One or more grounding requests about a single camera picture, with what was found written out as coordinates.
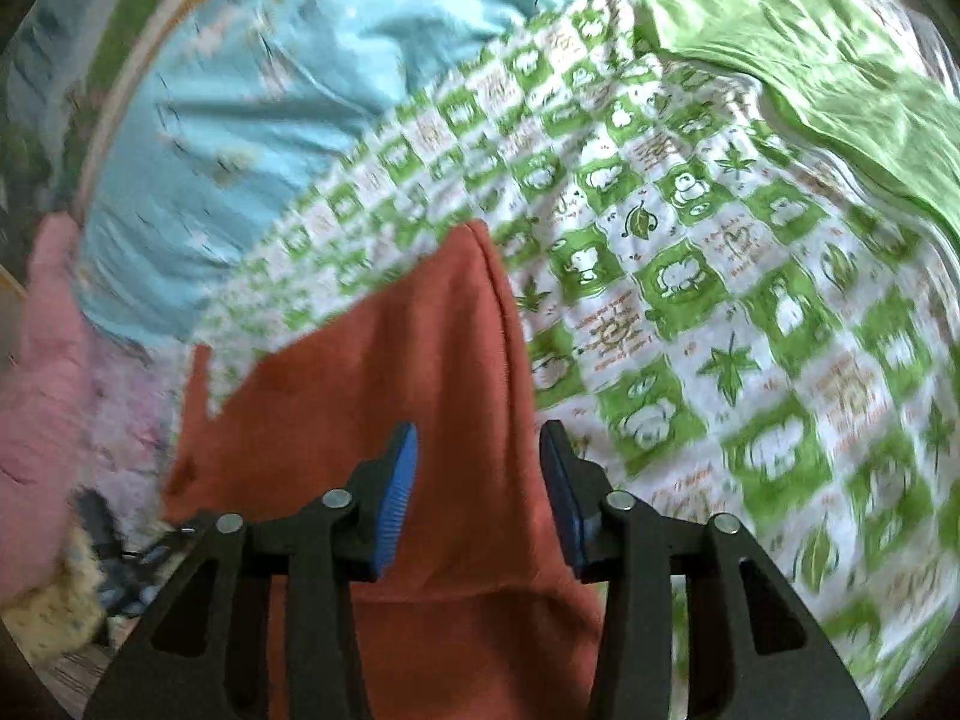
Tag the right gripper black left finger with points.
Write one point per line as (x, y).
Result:
(200, 648)

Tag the rust red knit sweater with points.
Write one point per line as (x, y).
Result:
(478, 616)

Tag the yellow floral cloth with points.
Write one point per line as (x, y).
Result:
(63, 615)

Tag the pastel floral bed sheet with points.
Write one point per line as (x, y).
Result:
(127, 445)

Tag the green white patterned quilt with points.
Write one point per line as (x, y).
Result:
(731, 232)

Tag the light blue floral duvet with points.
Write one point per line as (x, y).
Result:
(222, 113)

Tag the framed landscape painting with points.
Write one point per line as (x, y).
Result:
(59, 60)

